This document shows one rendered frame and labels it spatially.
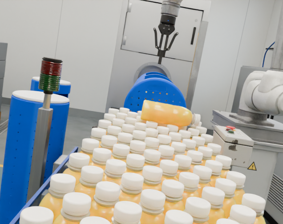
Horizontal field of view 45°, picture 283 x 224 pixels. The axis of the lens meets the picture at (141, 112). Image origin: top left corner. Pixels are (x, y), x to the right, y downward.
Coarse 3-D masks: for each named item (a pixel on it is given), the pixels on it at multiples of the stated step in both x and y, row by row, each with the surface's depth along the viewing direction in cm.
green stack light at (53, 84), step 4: (40, 76) 104; (44, 76) 104; (48, 76) 103; (52, 76) 104; (56, 76) 104; (60, 76) 106; (40, 80) 104; (44, 80) 104; (48, 80) 104; (52, 80) 104; (56, 80) 105; (60, 80) 107; (40, 84) 104; (44, 84) 104; (48, 84) 104; (52, 84) 104; (56, 84) 105; (40, 88) 104; (44, 88) 104; (48, 88) 104; (52, 88) 104; (56, 88) 106
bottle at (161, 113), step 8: (144, 104) 115; (152, 104) 115; (160, 104) 116; (168, 104) 117; (144, 112) 115; (152, 112) 115; (160, 112) 115; (168, 112) 115; (176, 112) 115; (184, 112) 115; (152, 120) 117; (160, 120) 116; (168, 120) 115; (176, 120) 115; (184, 120) 115; (192, 120) 117
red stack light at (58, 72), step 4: (44, 64) 103; (48, 64) 103; (52, 64) 103; (56, 64) 104; (60, 64) 105; (40, 68) 105; (44, 68) 103; (48, 68) 103; (52, 68) 103; (56, 68) 104; (60, 68) 105; (40, 72) 105; (44, 72) 103; (48, 72) 103; (52, 72) 103; (56, 72) 104; (60, 72) 106
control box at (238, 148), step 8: (216, 128) 132; (224, 128) 130; (216, 136) 129; (224, 136) 118; (232, 136) 117; (240, 136) 119; (248, 136) 122; (224, 144) 116; (232, 144) 116; (240, 144) 116; (248, 144) 116; (224, 152) 117; (232, 152) 117; (240, 152) 117; (248, 152) 117; (232, 160) 117; (240, 160) 117; (248, 160) 117
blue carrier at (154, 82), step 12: (156, 72) 231; (144, 84) 151; (156, 84) 151; (168, 84) 151; (132, 96) 152; (144, 96) 152; (156, 96) 152; (168, 96) 152; (180, 96) 152; (132, 108) 153
